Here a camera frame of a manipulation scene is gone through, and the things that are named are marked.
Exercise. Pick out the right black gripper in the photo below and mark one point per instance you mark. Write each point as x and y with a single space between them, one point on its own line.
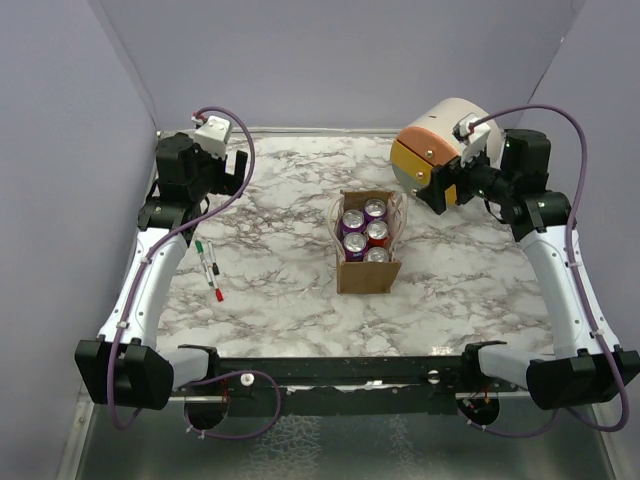
444 177

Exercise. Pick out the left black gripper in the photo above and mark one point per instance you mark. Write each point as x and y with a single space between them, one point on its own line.
226 183

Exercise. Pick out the red cola can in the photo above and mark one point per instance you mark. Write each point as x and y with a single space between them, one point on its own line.
377 232
377 255

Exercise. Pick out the red cola can front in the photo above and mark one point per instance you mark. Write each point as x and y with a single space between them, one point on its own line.
377 255

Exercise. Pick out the purple Fanta can front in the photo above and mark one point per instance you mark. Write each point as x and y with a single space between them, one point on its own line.
352 221

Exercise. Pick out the purple fanta can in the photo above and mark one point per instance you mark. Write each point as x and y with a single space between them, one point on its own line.
355 246
352 221

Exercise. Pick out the brown canvas tote bag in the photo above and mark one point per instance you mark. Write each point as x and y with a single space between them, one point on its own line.
363 276

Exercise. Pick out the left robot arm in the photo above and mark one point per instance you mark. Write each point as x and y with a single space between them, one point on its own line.
122 366

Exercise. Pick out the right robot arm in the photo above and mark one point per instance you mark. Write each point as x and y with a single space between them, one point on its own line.
587 365

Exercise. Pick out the round drawer cabinet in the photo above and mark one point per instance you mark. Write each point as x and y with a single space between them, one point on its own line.
428 142

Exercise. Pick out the green capped marker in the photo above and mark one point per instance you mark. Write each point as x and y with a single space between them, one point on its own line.
200 251

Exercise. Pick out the black capped marker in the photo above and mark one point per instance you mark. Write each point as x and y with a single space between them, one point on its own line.
212 259

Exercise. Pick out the red capped marker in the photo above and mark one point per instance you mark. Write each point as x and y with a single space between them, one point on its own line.
214 284

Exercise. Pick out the metal front plate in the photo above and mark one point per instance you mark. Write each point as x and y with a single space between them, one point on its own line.
411 446

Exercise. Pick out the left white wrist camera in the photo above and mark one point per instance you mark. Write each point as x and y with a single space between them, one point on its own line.
212 134

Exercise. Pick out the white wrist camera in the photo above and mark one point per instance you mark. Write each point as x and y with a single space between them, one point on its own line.
212 134
473 135

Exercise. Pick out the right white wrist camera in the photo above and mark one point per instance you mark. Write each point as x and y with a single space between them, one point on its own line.
473 135

